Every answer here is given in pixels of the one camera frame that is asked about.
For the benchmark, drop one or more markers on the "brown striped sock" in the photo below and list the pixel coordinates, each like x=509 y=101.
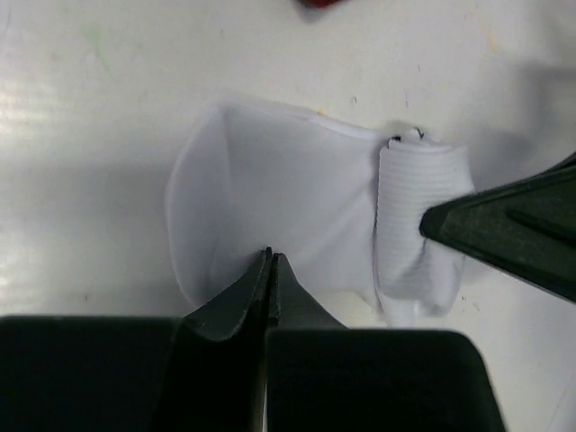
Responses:
x=318 y=4

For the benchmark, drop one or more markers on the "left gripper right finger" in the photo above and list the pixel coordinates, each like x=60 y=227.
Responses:
x=323 y=376

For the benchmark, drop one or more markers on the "white sock black stripes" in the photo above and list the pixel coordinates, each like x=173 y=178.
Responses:
x=343 y=203

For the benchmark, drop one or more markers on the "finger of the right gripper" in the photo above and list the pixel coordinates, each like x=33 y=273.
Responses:
x=525 y=229

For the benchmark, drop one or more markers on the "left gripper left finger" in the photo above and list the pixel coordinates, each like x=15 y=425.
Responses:
x=201 y=372

